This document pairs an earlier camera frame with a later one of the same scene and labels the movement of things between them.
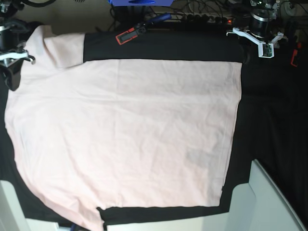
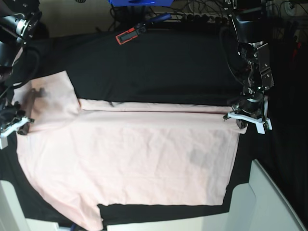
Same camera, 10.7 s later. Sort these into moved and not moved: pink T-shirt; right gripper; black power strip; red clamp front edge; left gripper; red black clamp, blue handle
Moved: right gripper; left gripper
Not moved: pink T-shirt; red black clamp, blue handle; red clamp front edge; black power strip
